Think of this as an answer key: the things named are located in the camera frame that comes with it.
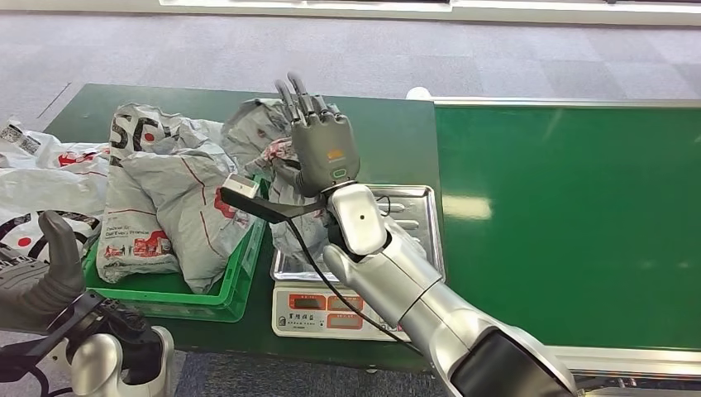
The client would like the small grey mailer package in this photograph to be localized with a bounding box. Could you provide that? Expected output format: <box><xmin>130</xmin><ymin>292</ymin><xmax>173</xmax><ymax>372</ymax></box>
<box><xmin>221</xmin><ymin>98</ymin><xmax>351</xmax><ymax>268</ymax></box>

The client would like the bright green conveyor belt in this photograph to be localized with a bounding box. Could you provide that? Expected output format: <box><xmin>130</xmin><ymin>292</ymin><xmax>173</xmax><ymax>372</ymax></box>
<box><xmin>433</xmin><ymin>103</ymin><xmax>701</xmax><ymax>352</ymax></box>

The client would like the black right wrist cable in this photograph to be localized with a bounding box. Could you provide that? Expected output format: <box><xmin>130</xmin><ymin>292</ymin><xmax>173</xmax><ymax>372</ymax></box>
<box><xmin>285</xmin><ymin>195</ymin><xmax>424</xmax><ymax>358</ymax></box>

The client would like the white mailer with barcode labels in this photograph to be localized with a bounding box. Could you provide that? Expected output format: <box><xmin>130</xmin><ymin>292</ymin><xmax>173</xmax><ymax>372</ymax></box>
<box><xmin>0</xmin><ymin>117</ymin><xmax>112</xmax><ymax>175</ymax></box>

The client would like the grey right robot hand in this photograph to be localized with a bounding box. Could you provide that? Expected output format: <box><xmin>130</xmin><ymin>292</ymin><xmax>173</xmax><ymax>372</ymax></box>
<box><xmin>273</xmin><ymin>70</ymin><xmax>362</xmax><ymax>200</ymax></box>

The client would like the aluminium conveyor frame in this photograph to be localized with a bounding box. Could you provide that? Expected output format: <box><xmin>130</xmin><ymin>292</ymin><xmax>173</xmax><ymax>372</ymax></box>
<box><xmin>429</xmin><ymin>97</ymin><xmax>701</xmax><ymax>391</ymax></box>

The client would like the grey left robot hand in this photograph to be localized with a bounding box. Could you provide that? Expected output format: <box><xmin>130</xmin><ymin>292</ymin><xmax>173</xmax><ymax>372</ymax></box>
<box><xmin>0</xmin><ymin>210</ymin><xmax>88</xmax><ymax>336</ymax></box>

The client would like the large white mailer black logo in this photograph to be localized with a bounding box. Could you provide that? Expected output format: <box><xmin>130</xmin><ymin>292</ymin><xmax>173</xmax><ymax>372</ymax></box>
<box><xmin>0</xmin><ymin>165</ymin><xmax>111</xmax><ymax>265</ymax></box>

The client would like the grey mailer package black logo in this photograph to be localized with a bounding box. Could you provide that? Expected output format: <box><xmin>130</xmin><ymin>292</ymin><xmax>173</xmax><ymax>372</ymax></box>
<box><xmin>96</xmin><ymin>102</ymin><xmax>237</xmax><ymax>285</ymax></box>

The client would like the green plastic basket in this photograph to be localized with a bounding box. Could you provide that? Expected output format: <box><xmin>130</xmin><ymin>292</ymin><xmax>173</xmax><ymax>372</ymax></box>
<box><xmin>81</xmin><ymin>175</ymin><xmax>269</xmax><ymax>323</ymax></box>

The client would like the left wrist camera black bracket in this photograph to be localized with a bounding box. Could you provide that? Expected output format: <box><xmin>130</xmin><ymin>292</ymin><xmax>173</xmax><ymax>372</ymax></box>
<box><xmin>0</xmin><ymin>289</ymin><xmax>145</xmax><ymax>385</ymax></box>

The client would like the white electronic weighing scale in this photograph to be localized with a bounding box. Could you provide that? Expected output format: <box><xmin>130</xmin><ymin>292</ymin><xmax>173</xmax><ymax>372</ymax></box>
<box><xmin>270</xmin><ymin>184</ymin><xmax>446</xmax><ymax>343</ymax></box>

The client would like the wrist camera black bracket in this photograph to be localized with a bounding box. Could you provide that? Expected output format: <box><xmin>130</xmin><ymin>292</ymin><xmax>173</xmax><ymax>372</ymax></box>
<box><xmin>219</xmin><ymin>173</ymin><xmax>330</xmax><ymax>225</ymax></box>
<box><xmin>0</xmin><ymin>289</ymin><xmax>145</xmax><ymax>385</ymax></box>

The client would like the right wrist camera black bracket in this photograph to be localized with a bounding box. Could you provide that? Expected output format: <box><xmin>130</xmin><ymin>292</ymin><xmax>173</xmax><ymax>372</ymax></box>
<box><xmin>219</xmin><ymin>173</ymin><xmax>330</xmax><ymax>225</ymax></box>

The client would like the grey mailer package red stripe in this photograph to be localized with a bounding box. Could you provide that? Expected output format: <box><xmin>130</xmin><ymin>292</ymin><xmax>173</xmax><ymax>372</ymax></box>
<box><xmin>121</xmin><ymin>143</ymin><xmax>259</xmax><ymax>296</ymax></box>

